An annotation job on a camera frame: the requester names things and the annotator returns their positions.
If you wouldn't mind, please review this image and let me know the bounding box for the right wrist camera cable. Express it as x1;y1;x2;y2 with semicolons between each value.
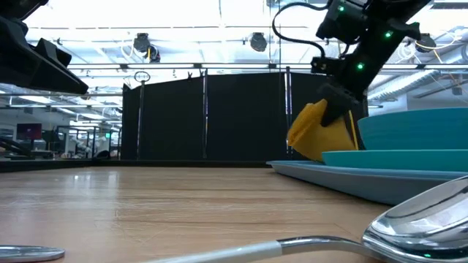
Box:
271;1;332;59

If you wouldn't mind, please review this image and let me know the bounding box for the teal plastic plate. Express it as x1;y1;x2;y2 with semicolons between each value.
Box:
321;148;468;173

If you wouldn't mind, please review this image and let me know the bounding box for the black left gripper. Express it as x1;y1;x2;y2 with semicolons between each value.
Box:
0;0;89;96

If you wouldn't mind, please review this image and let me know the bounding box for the black partition screen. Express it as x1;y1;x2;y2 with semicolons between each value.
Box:
120;66;369;162

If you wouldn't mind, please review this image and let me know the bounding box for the blue plastic tray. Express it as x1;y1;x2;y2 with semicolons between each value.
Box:
265;159;468;206

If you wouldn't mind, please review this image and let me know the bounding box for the horizontal ceiling light rail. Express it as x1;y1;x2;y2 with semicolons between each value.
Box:
67;61;468;71

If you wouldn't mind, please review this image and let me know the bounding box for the spoon with orange handle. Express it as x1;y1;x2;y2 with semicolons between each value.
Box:
138;175;468;263

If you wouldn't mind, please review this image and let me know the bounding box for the black ceiling spotlight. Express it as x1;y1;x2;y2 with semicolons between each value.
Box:
249;31;268;53
132;31;151;53
414;33;437;53

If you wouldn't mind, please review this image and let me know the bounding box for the yellow cloth napkin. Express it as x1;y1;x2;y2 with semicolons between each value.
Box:
287;98;361;164

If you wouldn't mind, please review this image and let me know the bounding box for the black aluminium table frame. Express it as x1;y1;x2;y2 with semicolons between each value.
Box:
0;157;273;173

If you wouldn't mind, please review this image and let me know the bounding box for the monitor with reddish screen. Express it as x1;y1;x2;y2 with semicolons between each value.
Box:
15;123;43;141

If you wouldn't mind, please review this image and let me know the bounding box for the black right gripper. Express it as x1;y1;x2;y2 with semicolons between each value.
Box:
320;36;394;127

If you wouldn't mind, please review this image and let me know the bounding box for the black pole with ring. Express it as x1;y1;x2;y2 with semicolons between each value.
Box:
133;70;151;161

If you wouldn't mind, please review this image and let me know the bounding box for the blue plastic bowl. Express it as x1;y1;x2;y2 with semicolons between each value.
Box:
357;107;468;150

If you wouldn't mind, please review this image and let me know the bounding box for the corrugated silver air duct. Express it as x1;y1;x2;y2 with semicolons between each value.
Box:
367;69;453;104

